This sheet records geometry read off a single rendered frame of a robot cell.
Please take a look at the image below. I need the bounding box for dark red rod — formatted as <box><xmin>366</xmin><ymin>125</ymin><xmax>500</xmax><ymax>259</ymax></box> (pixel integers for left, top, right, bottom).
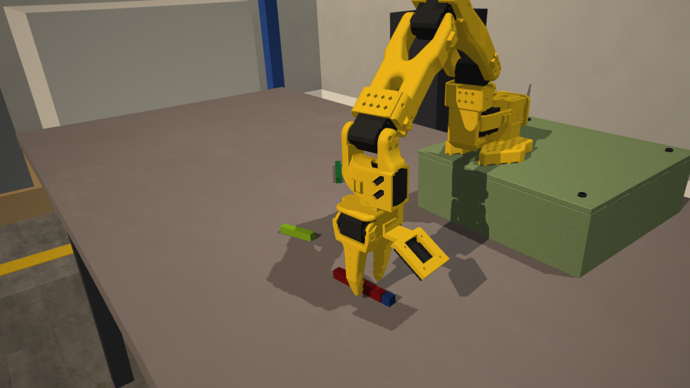
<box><xmin>333</xmin><ymin>267</ymin><xmax>387</xmax><ymax>303</ymax></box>

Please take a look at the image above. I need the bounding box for blue cube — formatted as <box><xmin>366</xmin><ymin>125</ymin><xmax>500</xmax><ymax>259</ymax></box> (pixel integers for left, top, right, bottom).
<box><xmin>382</xmin><ymin>292</ymin><xmax>395</xmax><ymax>307</ymax></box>

